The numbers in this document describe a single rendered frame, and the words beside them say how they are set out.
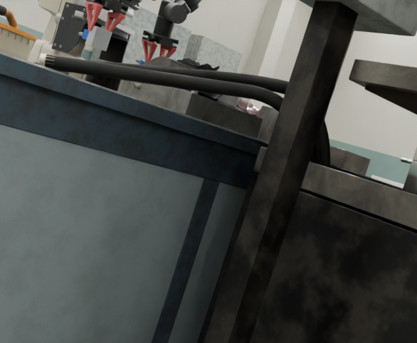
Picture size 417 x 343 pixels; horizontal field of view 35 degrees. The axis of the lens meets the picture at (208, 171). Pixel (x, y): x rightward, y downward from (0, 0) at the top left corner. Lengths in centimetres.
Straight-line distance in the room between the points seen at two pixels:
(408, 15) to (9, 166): 81
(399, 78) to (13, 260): 88
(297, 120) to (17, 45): 156
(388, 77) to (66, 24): 116
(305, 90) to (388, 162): 862
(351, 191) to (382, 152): 857
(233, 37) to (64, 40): 750
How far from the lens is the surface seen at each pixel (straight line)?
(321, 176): 138
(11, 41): 255
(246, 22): 979
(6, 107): 129
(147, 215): 150
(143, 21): 796
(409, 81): 145
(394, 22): 128
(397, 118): 991
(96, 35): 185
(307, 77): 122
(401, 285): 125
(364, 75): 152
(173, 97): 168
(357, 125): 1023
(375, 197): 130
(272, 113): 200
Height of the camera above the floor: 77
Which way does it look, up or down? 3 degrees down
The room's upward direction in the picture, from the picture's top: 18 degrees clockwise
